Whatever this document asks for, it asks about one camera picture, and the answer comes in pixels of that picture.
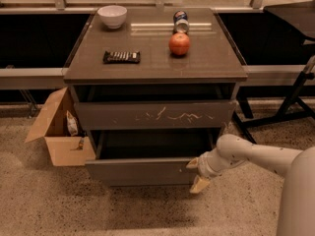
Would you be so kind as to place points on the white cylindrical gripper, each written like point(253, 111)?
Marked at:
point(206, 168)

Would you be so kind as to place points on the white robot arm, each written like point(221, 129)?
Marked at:
point(297, 208)

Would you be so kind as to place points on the scratched grey upper drawer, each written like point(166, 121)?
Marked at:
point(136, 116)

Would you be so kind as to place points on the grey drawer cabinet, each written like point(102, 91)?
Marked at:
point(210, 71)

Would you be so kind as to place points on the red apple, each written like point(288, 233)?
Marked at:
point(179, 44)

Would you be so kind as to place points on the brown cardboard box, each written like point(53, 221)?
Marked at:
point(51, 125)

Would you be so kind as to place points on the white crumpled bag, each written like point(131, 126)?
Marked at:
point(72, 125)

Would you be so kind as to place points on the dark chocolate bar wrapper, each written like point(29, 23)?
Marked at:
point(121, 57)

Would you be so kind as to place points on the blue soda can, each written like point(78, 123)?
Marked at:
point(180, 20)

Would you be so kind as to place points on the white ceramic bowl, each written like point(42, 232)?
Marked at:
point(113, 16)

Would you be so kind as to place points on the black rolling stand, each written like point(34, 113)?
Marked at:
point(276, 47)

